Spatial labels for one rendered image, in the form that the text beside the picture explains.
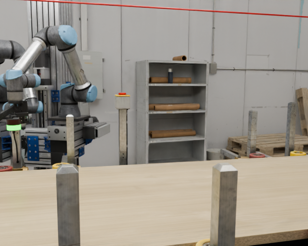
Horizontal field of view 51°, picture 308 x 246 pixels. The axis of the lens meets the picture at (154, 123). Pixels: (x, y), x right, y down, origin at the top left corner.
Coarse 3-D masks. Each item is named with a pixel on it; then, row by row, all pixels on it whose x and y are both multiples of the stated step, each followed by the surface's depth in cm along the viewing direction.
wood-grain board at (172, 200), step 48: (0, 192) 112; (48, 192) 112; (96, 192) 113; (144, 192) 113; (192, 192) 114; (240, 192) 114; (288, 192) 114; (0, 240) 79; (48, 240) 79; (96, 240) 79; (144, 240) 79; (192, 240) 79; (240, 240) 82; (288, 240) 85
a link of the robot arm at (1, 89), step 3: (0, 87) 224; (3, 87) 225; (6, 87) 226; (0, 90) 224; (3, 90) 225; (6, 90) 226; (0, 93) 224; (3, 93) 225; (6, 93) 226; (0, 96) 225; (3, 96) 226; (6, 96) 227; (0, 99) 226; (3, 99) 226; (6, 99) 227
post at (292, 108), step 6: (294, 102) 184; (288, 108) 186; (294, 108) 184; (288, 114) 186; (294, 114) 185; (288, 120) 186; (294, 120) 185; (288, 126) 187; (294, 126) 186; (288, 132) 187; (294, 132) 186; (288, 138) 187; (294, 138) 187; (288, 144) 187; (288, 150) 187
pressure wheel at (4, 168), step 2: (0, 166) 143; (2, 166) 141; (4, 166) 143; (6, 166) 143; (8, 166) 143; (10, 166) 143; (0, 168) 140; (2, 168) 140; (4, 168) 141; (6, 168) 140; (8, 168) 140; (10, 168) 140; (12, 168) 142; (0, 170) 137; (2, 170) 138; (4, 170) 138; (6, 170) 138; (8, 170) 139; (10, 170) 140; (12, 170) 142
